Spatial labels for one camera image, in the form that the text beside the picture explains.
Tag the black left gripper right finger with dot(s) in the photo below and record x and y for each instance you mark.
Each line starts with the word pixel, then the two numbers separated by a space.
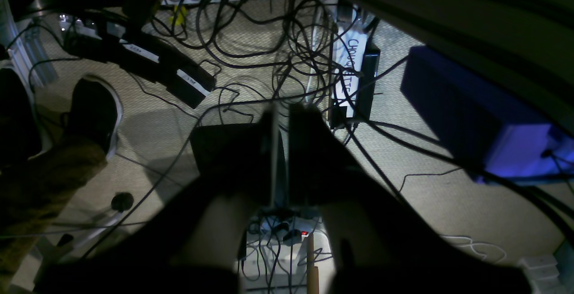
pixel 320 167

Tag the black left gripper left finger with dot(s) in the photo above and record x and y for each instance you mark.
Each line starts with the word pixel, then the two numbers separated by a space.
pixel 236 157

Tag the black power adapter brick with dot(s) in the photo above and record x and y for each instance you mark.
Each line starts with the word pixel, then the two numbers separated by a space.
pixel 99 37

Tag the white floor power strip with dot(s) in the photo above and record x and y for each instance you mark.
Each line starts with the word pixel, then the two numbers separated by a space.
pixel 285 256

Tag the white labelled black device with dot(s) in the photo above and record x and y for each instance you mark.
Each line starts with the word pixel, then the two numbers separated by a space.
pixel 356 52

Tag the black shoe white sole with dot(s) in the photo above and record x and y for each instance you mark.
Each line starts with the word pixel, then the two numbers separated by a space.
pixel 95 113

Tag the blue box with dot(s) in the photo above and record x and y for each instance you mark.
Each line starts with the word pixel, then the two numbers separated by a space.
pixel 481 124

